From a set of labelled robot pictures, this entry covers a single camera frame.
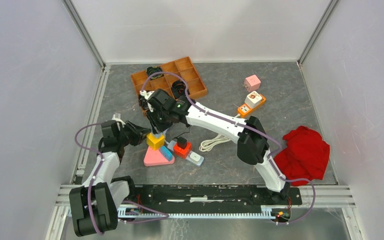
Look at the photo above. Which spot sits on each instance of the white cable tray rail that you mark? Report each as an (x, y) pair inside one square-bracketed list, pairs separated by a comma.
[(129, 211)]

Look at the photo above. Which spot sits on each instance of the yellow cube socket adapter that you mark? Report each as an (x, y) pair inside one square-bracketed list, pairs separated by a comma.
[(154, 142)]

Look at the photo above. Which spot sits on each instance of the light blue power strip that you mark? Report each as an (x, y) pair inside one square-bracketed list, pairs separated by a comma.
[(193, 157)]

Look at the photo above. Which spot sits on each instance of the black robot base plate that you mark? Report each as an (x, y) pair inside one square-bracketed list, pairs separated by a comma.
[(207, 199)]

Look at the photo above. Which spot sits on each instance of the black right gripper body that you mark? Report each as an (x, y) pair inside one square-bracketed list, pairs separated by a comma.
[(158, 121)]

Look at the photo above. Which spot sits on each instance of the rolled dark orange-patterned tie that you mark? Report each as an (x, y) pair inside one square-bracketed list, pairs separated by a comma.
[(178, 89)]

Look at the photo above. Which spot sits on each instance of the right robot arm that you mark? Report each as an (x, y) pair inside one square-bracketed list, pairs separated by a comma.
[(248, 134)]

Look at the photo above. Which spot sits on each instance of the white cube socket adapter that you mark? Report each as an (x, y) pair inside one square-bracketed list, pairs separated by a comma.
[(254, 99)]

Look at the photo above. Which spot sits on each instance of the blue square plug adapter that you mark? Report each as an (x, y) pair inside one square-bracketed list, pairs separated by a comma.
[(166, 153)]

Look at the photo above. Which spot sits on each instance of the pink triangular power strip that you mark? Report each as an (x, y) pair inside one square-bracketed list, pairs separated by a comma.
[(154, 158)]

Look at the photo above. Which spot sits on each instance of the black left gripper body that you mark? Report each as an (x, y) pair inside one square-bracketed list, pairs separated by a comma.
[(126, 132)]

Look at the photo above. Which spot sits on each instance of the black power adapter plug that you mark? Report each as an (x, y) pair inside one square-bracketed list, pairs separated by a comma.
[(182, 143)]

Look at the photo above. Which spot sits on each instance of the red cube socket adapter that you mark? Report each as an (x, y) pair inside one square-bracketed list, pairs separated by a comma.
[(182, 152)]

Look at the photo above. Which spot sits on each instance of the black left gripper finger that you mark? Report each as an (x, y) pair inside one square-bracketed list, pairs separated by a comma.
[(137, 140), (136, 132)]

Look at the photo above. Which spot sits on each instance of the rolled green-patterned tie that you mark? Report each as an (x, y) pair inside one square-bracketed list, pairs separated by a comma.
[(154, 72)]

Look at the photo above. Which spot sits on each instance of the red cloth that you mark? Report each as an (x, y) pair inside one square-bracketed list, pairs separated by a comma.
[(305, 156)]

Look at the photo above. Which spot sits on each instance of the pink cube socket adapter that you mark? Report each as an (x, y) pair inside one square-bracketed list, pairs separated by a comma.
[(252, 83)]

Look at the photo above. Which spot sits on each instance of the orange power strip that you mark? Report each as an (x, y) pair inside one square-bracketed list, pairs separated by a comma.
[(244, 110)]

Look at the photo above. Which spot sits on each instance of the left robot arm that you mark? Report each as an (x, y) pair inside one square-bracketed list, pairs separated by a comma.
[(94, 204)]

